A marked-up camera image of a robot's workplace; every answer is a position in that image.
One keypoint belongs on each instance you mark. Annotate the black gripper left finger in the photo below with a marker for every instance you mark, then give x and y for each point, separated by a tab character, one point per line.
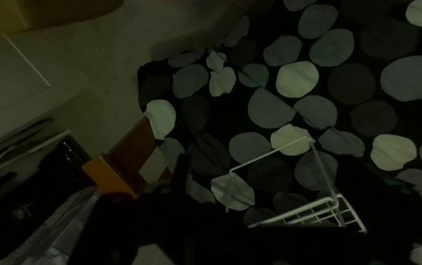
118	226

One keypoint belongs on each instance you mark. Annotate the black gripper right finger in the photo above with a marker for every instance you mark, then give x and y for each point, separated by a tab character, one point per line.
388	208

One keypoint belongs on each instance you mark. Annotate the black grey spotted bedspread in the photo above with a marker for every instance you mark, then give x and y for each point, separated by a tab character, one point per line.
343	73

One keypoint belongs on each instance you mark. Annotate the white wire rack basket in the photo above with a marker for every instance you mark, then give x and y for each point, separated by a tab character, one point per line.
334	208

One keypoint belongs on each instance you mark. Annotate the wooden bunk bed frame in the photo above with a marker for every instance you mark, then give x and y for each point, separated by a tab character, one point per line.
131	166

